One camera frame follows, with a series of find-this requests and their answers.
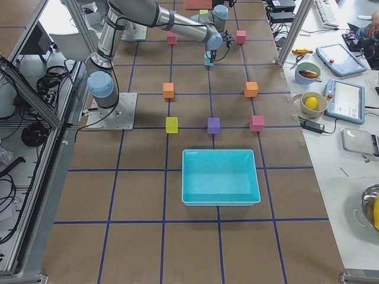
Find pink block lower left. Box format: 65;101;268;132
166;31;178;46

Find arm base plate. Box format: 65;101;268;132
86;92;138;130
121;22;147;41

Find orange block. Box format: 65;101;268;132
244;82;259;98
162;82;175;99

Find pink block upper right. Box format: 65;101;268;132
249;115;265;132

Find teach pendant near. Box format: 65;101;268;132
324;79;365;125

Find teach pendant far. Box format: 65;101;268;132
316;44;367;77

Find yellow block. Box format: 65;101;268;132
165;117;178;134

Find orange block upper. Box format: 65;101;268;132
244;82;259;98

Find light blue block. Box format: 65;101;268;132
204;57;214;66

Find pink block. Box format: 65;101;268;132
249;115;265;132
166;31;178;46
235;30;246;45

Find cyan plastic bin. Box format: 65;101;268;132
182;149;261;206

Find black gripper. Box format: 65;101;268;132
205;50;217;62

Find aluminium frame post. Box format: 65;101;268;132
277;0;313;67

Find black power adapter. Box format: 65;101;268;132
300;120;325;134

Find grey kitchen scale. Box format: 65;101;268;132
341;128;378;157

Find yellow lemon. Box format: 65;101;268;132
304;96;318;110

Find green bowl with fruit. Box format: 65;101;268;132
294;62;321;85

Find purple block right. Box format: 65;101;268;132
207;117;220;134

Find black handled scissors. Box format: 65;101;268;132
290;54;304;70

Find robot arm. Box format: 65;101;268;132
86;1;229;130
190;5;229;32

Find pink block upper left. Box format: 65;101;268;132
235;30;246;45

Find teach pendant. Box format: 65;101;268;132
316;44;367;77
324;79;365;125

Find orange block lower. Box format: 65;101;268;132
162;82;175;99

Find bowl with lemon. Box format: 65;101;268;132
293;92;327;119

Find metal bowl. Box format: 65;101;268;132
353;184;378;232

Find pink plastic bin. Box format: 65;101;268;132
184;0;212;10

